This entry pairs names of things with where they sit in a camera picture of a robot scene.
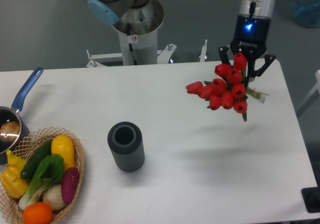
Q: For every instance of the blue handled saucepan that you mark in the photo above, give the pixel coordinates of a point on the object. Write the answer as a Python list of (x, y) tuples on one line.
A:
[(10, 114)]

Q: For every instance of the woven wicker basket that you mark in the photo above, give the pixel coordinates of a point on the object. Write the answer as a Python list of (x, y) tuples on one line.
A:
[(10, 213)]

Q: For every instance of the yellow squash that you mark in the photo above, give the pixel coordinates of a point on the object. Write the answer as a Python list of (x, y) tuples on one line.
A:
[(63, 145)]

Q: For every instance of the dark grey ribbed vase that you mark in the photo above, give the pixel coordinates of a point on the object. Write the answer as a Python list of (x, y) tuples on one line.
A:
[(125, 141)]

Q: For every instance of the yellow bell pepper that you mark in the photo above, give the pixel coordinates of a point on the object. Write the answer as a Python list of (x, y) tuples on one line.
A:
[(10, 177)]

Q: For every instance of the beige onion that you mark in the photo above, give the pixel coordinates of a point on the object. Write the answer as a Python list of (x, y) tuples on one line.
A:
[(53, 197)]

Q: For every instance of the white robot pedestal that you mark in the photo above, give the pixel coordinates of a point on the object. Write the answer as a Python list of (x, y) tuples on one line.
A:
[(137, 27)]

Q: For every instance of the green bok choy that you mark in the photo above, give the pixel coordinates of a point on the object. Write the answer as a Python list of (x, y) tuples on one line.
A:
[(48, 173)]

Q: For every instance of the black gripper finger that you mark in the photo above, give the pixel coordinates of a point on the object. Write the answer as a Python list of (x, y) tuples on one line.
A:
[(268, 58), (223, 54)]

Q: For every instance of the green cucumber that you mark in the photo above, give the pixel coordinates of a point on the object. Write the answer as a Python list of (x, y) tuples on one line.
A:
[(31, 166)]

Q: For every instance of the white frame at right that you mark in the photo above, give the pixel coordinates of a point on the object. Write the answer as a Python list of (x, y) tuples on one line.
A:
[(310, 97)]

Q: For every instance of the bread roll in saucepan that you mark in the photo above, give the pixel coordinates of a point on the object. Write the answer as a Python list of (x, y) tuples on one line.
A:
[(9, 131)]

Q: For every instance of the blue plastic bag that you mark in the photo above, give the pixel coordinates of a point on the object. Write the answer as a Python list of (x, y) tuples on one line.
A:
[(306, 12)]

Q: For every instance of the red tulip bouquet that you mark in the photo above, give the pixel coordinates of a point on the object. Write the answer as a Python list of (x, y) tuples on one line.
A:
[(228, 90)]

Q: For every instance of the black device at table edge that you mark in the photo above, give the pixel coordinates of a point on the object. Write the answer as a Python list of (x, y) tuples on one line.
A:
[(311, 198)]

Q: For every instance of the purple sweet potato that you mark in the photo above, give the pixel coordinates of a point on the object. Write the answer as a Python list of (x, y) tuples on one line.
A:
[(69, 184)]

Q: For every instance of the orange fruit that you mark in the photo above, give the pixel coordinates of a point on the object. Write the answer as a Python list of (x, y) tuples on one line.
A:
[(38, 213)]

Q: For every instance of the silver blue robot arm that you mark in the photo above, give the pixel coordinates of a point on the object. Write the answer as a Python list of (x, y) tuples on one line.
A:
[(252, 8)]

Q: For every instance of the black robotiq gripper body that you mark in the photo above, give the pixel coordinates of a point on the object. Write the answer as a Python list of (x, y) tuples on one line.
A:
[(250, 35)]

